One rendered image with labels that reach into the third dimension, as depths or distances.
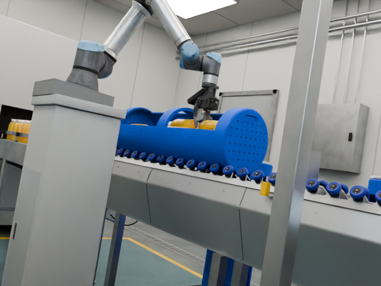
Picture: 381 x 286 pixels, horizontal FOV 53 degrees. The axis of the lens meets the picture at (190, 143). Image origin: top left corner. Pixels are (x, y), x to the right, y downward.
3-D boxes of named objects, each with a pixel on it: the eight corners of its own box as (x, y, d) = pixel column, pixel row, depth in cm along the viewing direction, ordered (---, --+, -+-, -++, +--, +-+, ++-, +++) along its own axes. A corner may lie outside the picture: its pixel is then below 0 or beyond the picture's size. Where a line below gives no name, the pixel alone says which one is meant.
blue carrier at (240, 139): (220, 174, 151) (228, 102, 152) (109, 153, 217) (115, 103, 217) (265, 176, 170) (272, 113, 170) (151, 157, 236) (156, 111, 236)
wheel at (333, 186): (342, 181, 118) (344, 185, 119) (329, 179, 121) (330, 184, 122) (336, 192, 116) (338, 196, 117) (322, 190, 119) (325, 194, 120)
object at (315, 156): (300, 192, 133) (307, 148, 134) (290, 190, 136) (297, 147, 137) (315, 194, 140) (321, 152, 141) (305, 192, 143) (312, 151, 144)
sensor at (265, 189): (265, 196, 129) (267, 181, 130) (258, 194, 132) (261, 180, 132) (279, 197, 134) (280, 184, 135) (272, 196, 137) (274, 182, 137)
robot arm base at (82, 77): (75, 85, 162) (80, 63, 163) (57, 85, 172) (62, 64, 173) (104, 96, 174) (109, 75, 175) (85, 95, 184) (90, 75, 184)
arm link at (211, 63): (205, 54, 188) (222, 57, 188) (201, 76, 188) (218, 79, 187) (204, 50, 181) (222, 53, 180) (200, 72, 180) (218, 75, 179)
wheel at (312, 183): (320, 178, 123) (322, 182, 124) (308, 176, 127) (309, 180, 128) (314, 188, 122) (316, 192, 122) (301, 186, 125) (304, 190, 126)
